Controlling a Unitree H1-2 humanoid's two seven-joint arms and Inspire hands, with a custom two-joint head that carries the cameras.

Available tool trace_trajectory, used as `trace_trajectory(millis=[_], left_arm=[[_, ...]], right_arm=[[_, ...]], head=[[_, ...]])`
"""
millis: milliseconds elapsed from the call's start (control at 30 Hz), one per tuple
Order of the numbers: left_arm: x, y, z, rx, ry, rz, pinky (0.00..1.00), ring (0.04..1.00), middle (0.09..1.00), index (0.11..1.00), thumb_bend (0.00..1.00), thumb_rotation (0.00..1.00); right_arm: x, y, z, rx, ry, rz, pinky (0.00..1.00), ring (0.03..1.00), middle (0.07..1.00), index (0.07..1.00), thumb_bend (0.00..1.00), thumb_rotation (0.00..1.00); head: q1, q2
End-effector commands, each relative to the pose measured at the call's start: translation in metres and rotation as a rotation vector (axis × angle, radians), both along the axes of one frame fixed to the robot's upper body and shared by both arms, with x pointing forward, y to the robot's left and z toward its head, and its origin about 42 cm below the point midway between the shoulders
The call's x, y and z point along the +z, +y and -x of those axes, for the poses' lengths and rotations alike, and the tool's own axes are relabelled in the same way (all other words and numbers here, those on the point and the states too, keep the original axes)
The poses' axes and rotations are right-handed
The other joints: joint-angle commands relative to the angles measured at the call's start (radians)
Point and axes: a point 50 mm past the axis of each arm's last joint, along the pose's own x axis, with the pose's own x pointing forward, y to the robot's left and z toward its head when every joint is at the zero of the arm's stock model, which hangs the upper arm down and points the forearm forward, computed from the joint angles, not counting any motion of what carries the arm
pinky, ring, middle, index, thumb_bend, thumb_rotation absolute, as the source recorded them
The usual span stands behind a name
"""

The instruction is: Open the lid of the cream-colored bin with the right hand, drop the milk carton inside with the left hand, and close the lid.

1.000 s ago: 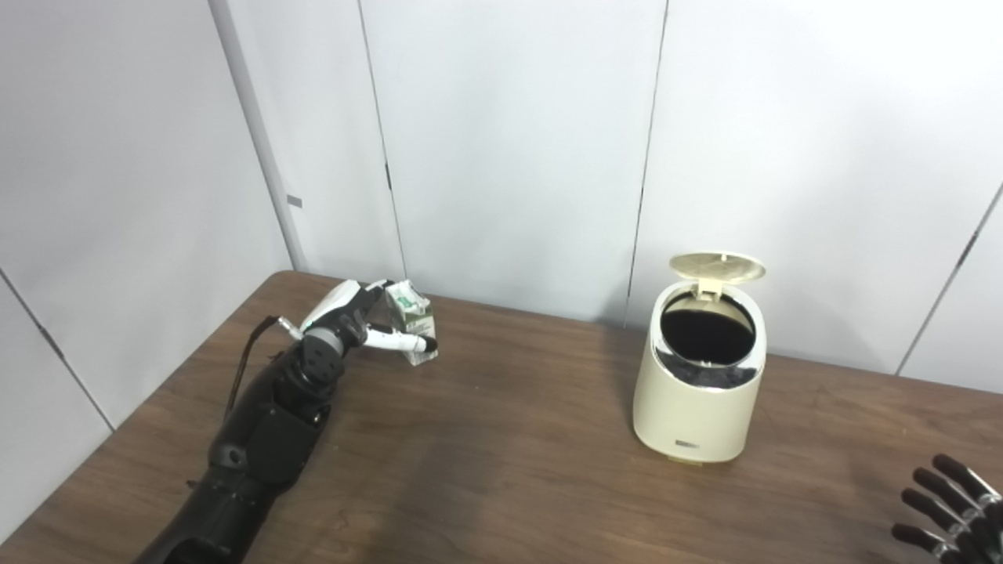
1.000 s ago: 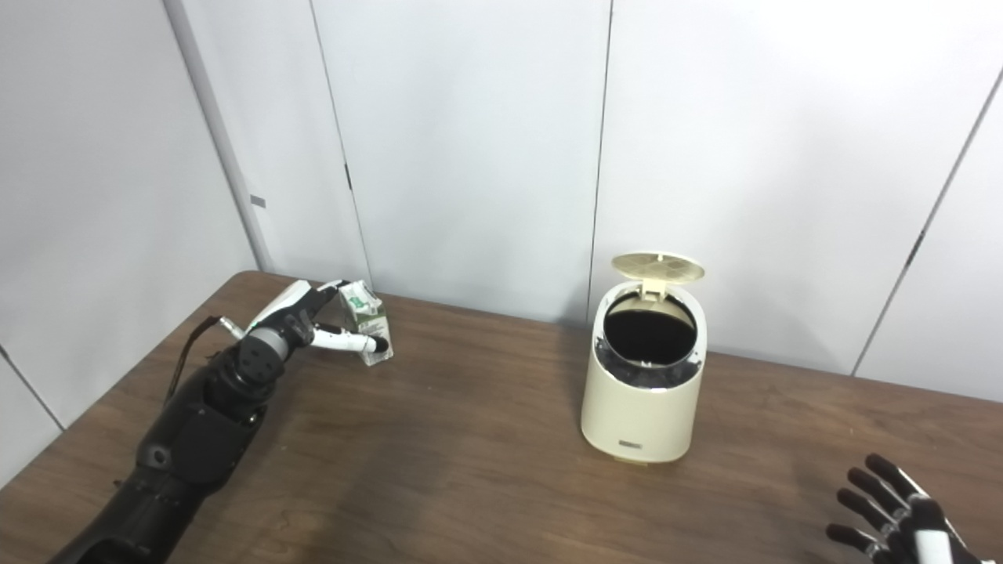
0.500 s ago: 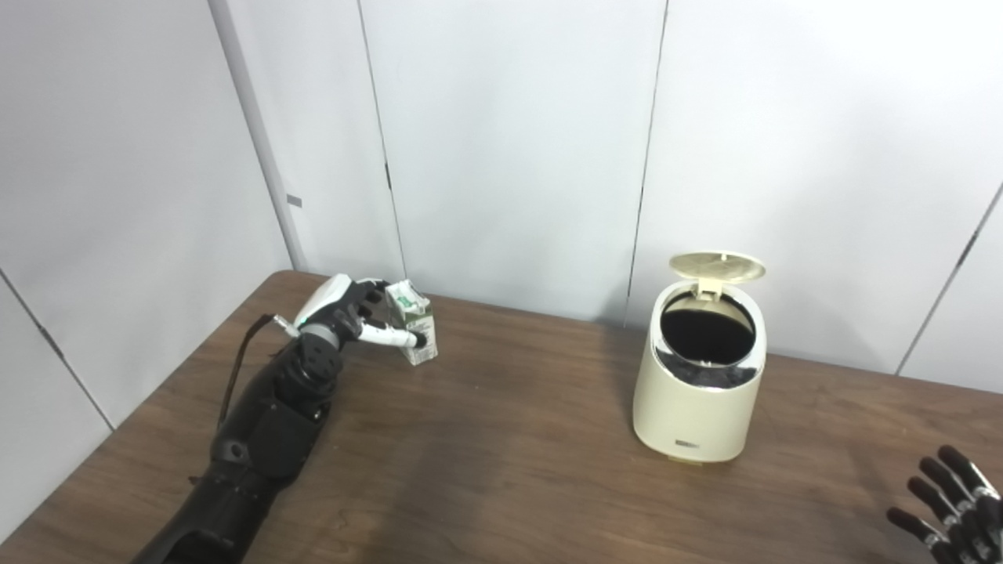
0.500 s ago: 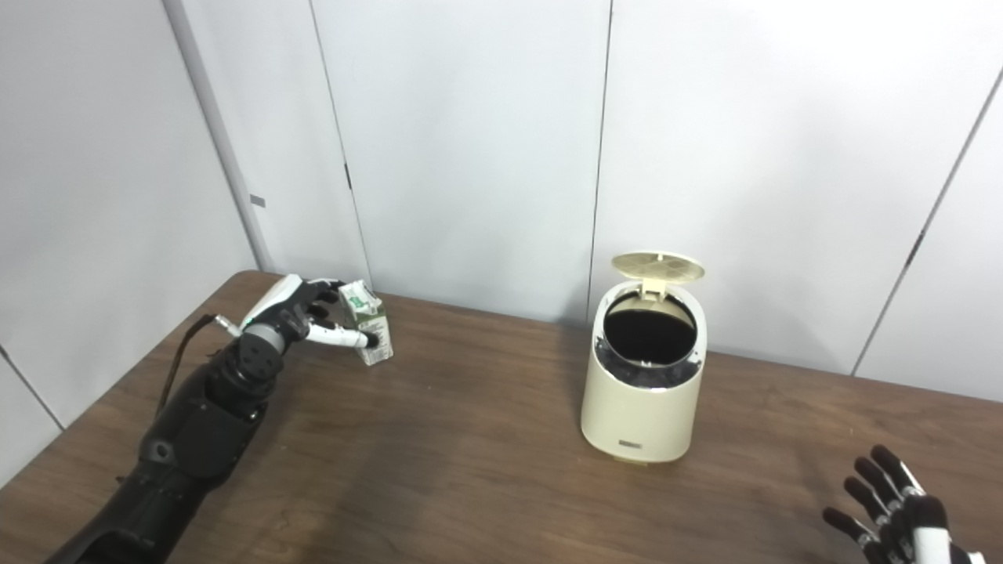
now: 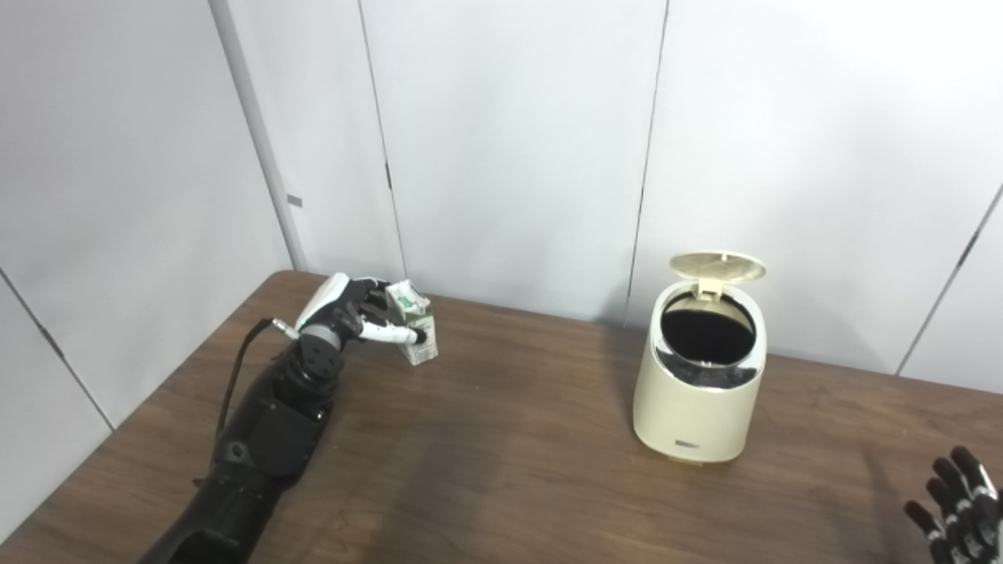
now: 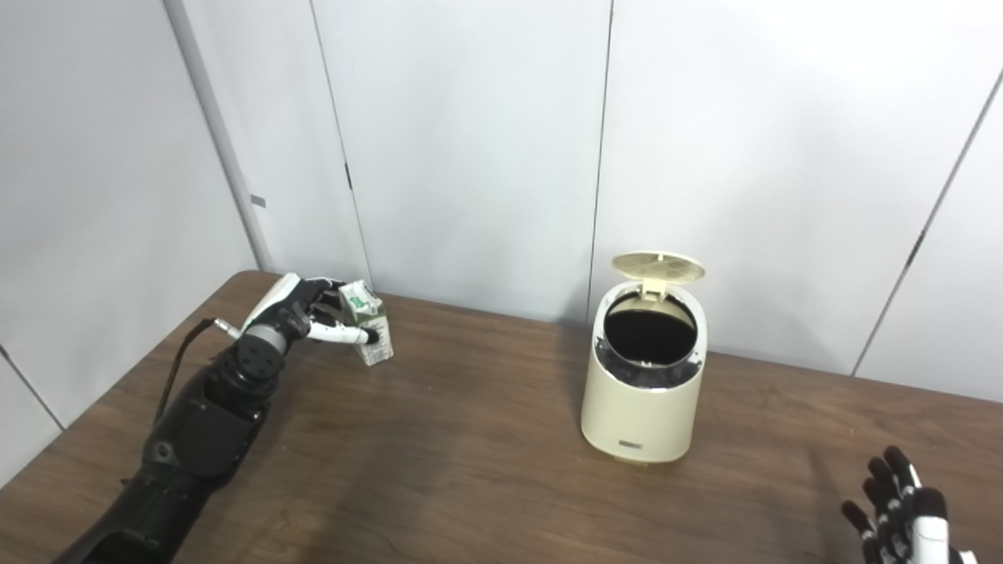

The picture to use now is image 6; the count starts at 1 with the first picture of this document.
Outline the white green milk carton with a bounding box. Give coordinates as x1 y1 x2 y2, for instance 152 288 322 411
339 280 395 367

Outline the cream round bin lid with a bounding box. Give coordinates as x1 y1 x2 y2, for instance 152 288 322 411
611 251 706 298

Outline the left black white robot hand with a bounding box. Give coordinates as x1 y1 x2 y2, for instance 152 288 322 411
239 273 382 349

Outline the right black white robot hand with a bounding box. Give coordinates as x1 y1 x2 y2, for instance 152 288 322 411
841 446 980 564

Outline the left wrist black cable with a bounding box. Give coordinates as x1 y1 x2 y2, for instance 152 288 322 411
153 317 240 428

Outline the cream-colored bin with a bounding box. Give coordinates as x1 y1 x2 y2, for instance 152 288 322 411
581 251 708 465

